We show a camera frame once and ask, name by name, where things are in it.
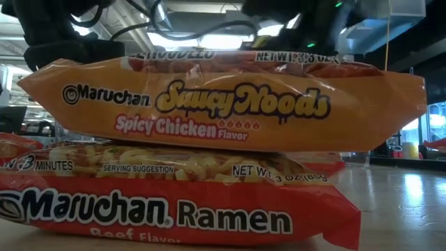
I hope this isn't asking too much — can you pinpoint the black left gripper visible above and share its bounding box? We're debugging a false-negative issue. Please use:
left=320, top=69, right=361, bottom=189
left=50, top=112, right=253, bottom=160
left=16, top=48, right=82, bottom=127
left=1, top=0, right=126, bottom=73

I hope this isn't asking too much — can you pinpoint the red Maruchan beef ramen pack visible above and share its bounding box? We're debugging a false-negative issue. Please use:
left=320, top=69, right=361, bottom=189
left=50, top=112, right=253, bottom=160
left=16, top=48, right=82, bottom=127
left=0, top=141, right=362, bottom=251

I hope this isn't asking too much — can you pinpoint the bright ceiling light panel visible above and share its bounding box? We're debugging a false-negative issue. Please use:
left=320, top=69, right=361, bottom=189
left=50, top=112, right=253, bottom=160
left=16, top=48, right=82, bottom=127
left=146, top=31, right=255, bottom=50

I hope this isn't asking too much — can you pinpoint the translucent overhead box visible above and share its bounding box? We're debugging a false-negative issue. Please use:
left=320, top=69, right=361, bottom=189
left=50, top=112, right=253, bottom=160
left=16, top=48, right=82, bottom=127
left=336, top=0, right=426, bottom=56

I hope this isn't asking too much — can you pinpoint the black computer monitor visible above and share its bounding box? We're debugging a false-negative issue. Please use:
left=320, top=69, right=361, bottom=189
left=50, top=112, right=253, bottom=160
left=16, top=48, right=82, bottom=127
left=0, top=106, right=28, bottom=133

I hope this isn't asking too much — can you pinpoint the yellow plastic container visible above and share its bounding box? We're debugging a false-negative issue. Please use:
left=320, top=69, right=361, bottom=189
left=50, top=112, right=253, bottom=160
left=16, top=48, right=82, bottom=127
left=402, top=142, right=420, bottom=160

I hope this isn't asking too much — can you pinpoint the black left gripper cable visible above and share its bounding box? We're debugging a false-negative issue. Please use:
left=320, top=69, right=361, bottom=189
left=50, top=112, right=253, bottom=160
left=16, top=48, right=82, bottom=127
left=68, top=5, right=105, bottom=29

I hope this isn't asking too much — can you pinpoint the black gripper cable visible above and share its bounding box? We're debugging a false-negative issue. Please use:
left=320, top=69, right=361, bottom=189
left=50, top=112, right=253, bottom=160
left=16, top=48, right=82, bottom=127
left=68, top=5, right=105, bottom=29
left=109, top=0, right=261, bottom=41

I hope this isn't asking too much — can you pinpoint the yellow extension cord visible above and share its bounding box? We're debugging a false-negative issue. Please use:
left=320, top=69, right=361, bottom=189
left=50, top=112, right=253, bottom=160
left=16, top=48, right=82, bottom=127
left=384, top=0, right=392, bottom=73

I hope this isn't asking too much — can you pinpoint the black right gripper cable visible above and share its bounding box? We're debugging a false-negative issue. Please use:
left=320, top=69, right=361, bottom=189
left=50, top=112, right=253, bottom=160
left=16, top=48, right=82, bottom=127
left=109, top=0, right=261, bottom=41

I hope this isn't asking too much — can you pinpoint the black aluminium table frame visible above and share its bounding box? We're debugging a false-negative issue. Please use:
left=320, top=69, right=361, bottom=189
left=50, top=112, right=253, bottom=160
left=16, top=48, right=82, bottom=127
left=369, top=156, right=446, bottom=172

